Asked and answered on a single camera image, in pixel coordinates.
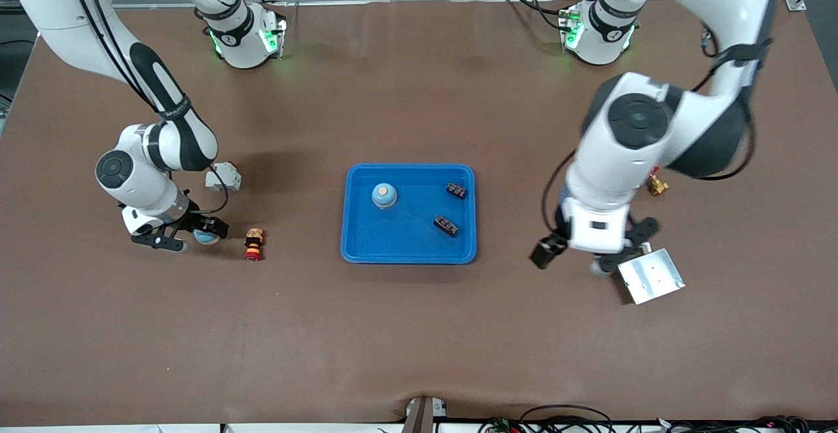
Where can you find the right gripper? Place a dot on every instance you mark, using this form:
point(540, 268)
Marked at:
point(211, 226)

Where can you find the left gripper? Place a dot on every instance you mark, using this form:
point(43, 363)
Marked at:
point(543, 252)

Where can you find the blue bell with cream base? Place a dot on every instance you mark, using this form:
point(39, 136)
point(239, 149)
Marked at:
point(384, 195)
point(204, 240)

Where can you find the black electrolytic capacitor block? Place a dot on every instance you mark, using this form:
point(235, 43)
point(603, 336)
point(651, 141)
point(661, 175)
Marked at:
point(456, 190)
point(446, 225)

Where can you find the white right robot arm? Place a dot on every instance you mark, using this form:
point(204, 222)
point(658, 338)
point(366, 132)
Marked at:
point(121, 171)

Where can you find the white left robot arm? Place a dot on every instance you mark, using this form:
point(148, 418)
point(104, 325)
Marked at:
point(638, 118)

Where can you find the blue plastic tray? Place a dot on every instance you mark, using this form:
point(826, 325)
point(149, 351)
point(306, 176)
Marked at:
point(409, 243)

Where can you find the red yellow emergency stop button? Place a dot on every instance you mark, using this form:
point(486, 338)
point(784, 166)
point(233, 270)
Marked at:
point(254, 243)

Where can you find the white circuit breaker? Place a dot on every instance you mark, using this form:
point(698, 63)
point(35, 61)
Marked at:
point(226, 177)

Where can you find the silver aluminium plate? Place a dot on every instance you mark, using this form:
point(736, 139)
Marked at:
point(655, 279)

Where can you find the grey metal table bracket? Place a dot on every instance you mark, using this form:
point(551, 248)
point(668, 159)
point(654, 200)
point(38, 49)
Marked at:
point(419, 416)

